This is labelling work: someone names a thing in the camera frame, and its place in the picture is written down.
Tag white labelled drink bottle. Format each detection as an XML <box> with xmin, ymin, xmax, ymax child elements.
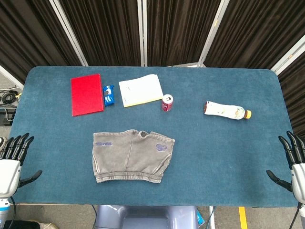
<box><xmin>203</xmin><ymin>101</ymin><xmax>253</xmax><ymax>121</ymax></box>

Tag blue cookie packet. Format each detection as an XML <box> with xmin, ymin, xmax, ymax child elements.
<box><xmin>102</xmin><ymin>84</ymin><xmax>117</xmax><ymax>107</ymax></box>

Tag grey shorts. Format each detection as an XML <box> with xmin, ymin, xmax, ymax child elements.
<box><xmin>92</xmin><ymin>129</ymin><xmax>175</xmax><ymax>184</ymax></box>

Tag white table leg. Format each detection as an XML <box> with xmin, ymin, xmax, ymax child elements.
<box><xmin>208</xmin><ymin>206</ymin><xmax>216</xmax><ymax>229</ymax></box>

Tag red soda can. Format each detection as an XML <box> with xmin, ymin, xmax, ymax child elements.
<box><xmin>162</xmin><ymin>94</ymin><xmax>174</xmax><ymax>113</ymax></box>

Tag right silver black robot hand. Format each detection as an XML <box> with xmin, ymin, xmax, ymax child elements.
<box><xmin>266</xmin><ymin>130</ymin><xmax>305</xmax><ymax>205</ymax></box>

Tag white yellow notepad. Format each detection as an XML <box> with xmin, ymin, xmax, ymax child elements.
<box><xmin>118</xmin><ymin>74</ymin><xmax>164</xmax><ymax>108</ymax></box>

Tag black cables bundle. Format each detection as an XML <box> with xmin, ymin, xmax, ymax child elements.
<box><xmin>0</xmin><ymin>87</ymin><xmax>22</xmax><ymax>104</ymax></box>

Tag black cable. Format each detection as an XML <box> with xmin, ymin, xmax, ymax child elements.
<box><xmin>288</xmin><ymin>203</ymin><xmax>301</xmax><ymax>229</ymax></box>

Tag red hardcover book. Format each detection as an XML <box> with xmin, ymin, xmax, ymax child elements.
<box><xmin>70</xmin><ymin>73</ymin><xmax>105</xmax><ymax>117</ymax></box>

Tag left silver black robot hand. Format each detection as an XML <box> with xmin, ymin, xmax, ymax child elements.
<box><xmin>0</xmin><ymin>133</ymin><xmax>43</xmax><ymax>198</ymax></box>

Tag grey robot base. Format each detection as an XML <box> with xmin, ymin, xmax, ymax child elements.
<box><xmin>94</xmin><ymin>205</ymin><xmax>205</xmax><ymax>229</ymax></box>

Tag white framed dark curtain screen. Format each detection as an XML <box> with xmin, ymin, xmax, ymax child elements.
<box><xmin>0</xmin><ymin>0</ymin><xmax>305</xmax><ymax>139</ymax></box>

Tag beige shoe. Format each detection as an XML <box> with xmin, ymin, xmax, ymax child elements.
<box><xmin>28</xmin><ymin>220</ymin><xmax>59</xmax><ymax>229</ymax></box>

